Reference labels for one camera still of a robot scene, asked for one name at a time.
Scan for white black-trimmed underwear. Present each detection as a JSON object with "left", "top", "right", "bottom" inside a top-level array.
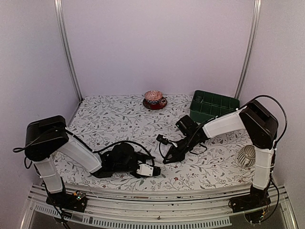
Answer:
[{"left": 159, "top": 143, "right": 172, "bottom": 158}]

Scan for floral tablecloth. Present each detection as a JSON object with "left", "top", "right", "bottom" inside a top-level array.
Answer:
[{"left": 45, "top": 94, "right": 273, "bottom": 192}]

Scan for front aluminium rail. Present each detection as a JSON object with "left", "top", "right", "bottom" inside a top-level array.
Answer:
[{"left": 20, "top": 183, "right": 298, "bottom": 229}]

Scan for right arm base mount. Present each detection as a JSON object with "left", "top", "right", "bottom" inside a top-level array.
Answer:
[{"left": 228, "top": 185, "right": 271, "bottom": 213}]

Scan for left aluminium frame post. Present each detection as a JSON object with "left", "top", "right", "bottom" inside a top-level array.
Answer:
[{"left": 54, "top": 0, "right": 83, "bottom": 103}]

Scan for red patterned bowl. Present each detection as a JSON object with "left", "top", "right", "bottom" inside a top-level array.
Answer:
[{"left": 144, "top": 90, "right": 163, "bottom": 104}]

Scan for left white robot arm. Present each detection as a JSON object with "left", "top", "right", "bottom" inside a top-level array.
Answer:
[{"left": 13, "top": 115, "right": 161, "bottom": 207}]

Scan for green divided organizer tray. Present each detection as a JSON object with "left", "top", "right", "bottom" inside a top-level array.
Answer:
[{"left": 189, "top": 90, "right": 240, "bottom": 123}]

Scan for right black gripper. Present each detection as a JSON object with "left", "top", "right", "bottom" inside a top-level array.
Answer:
[{"left": 163, "top": 134, "right": 196, "bottom": 165}]

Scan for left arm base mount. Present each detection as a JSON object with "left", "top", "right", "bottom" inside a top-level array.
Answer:
[{"left": 46, "top": 189, "right": 88, "bottom": 213}]

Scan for dark red saucer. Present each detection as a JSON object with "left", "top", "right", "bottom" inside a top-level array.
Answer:
[{"left": 142, "top": 97, "right": 167, "bottom": 110}]

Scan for aluminium frame post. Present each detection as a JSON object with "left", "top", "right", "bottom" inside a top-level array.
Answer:
[
  {"left": 234, "top": 0, "right": 262, "bottom": 99},
  {"left": 54, "top": 0, "right": 83, "bottom": 103}
]

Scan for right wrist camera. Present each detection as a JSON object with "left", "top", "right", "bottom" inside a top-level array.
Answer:
[{"left": 156, "top": 135, "right": 177, "bottom": 147}]

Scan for striped glass mug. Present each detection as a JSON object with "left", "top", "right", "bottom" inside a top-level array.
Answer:
[{"left": 237, "top": 145, "right": 255, "bottom": 168}]

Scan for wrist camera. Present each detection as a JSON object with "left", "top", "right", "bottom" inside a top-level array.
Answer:
[
  {"left": 156, "top": 135, "right": 177, "bottom": 147},
  {"left": 136, "top": 164, "right": 161, "bottom": 177}
]

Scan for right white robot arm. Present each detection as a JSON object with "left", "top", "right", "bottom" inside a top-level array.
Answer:
[{"left": 160, "top": 95, "right": 287, "bottom": 208}]

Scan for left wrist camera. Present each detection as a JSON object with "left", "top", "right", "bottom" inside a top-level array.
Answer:
[{"left": 136, "top": 164, "right": 161, "bottom": 177}]

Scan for right aluminium frame post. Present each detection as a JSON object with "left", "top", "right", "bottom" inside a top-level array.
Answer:
[{"left": 234, "top": 0, "right": 262, "bottom": 99}]

